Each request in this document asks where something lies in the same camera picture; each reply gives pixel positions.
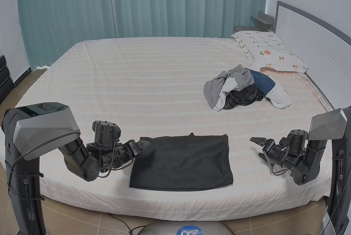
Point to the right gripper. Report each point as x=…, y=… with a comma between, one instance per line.
x=277, y=155

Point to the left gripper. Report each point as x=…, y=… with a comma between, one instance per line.
x=123, y=157

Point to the black T-shirt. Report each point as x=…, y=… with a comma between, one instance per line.
x=186, y=162

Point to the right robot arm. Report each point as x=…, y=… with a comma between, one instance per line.
x=326, y=124

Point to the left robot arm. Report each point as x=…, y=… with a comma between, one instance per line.
x=41, y=124

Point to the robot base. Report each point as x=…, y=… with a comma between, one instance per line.
x=164, y=229

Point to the pile of clothes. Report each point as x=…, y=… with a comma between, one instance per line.
x=238, y=91

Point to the bed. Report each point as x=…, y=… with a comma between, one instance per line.
x=150, y=77

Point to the white printed pillow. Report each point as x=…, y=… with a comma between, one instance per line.
x=268, y=50

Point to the grey bedside table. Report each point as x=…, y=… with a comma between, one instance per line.
x=264, y=19

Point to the black chest of drawers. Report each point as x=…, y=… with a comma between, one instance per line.
x=5, y=77

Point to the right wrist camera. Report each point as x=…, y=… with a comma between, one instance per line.
x=268, y=147

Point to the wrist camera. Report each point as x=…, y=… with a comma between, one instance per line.
x=135, y=148
x=268, y=147

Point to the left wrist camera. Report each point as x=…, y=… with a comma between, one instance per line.
x=135, y=148

